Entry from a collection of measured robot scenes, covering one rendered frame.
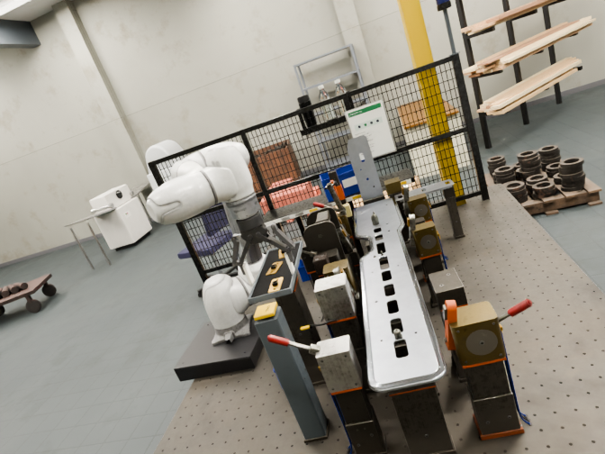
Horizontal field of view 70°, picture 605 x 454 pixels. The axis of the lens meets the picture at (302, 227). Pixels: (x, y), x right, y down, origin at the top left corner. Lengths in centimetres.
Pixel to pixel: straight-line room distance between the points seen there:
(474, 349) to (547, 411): 33
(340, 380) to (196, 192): 61
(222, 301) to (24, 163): 946
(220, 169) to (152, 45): 790
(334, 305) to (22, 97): 982
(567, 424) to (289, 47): 749
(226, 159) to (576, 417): 113
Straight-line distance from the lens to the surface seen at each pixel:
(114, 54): 941
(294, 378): 132
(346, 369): 116
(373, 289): 147
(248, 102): 843
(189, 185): 117
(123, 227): 817
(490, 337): 114
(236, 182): 120
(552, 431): 136
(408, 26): 260
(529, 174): 448
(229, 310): 197
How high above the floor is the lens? 171
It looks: 18 degrees down
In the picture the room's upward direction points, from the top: 20 degrees counter-clockwise
